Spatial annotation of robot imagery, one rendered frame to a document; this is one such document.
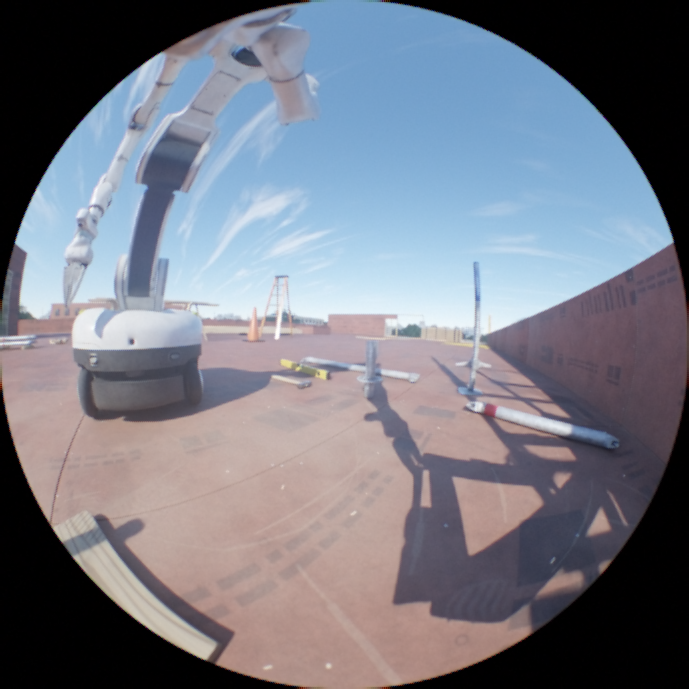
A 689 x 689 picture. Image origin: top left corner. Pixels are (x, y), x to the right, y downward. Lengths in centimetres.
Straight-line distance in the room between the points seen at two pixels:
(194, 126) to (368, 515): 104
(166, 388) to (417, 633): 78
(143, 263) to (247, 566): 83
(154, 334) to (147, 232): 33
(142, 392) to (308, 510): 56
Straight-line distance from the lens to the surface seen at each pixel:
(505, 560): 41
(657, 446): 110
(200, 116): 81
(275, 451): 56
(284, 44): 39
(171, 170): 72
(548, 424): 88
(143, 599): 36
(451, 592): 35
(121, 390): 73
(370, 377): 97
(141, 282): 86
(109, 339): 72
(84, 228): 78
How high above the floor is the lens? 31
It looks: 4 degrees down
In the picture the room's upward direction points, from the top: 3 degrees clockwise
